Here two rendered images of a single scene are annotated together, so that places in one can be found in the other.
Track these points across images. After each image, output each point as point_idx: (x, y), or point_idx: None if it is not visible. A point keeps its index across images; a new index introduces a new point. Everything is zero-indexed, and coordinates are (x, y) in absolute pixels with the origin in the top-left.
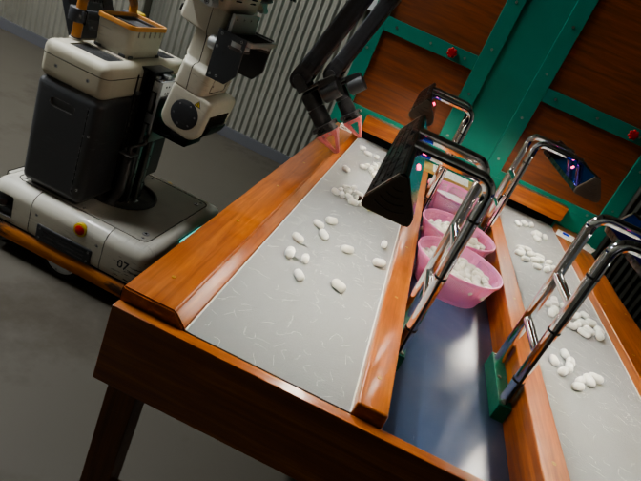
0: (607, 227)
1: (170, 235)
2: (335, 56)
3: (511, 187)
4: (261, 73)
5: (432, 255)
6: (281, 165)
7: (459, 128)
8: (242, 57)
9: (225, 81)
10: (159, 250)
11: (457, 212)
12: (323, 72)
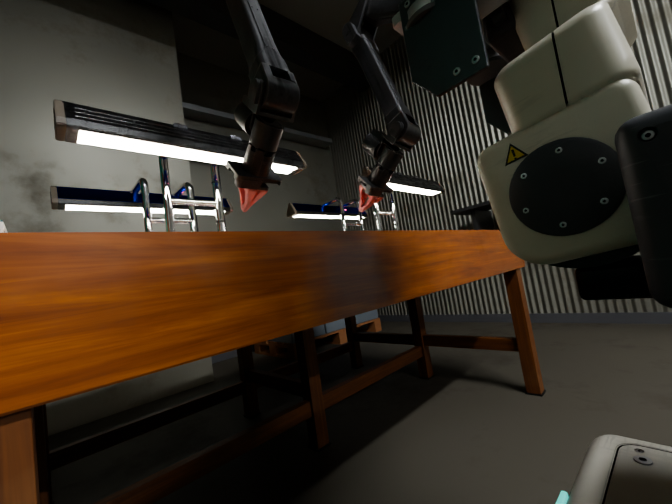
0: (296, 211)
1: (591, 474)
2: (286, 64)
3: (197, 227)
4: (415, 83)
5: (380, 228)
6: (418, 230)
7: (169, 179)
8: (472, 27)
9: (504, 130)
10: (589, 449)
11: (377, 206)
12: (299, 92)
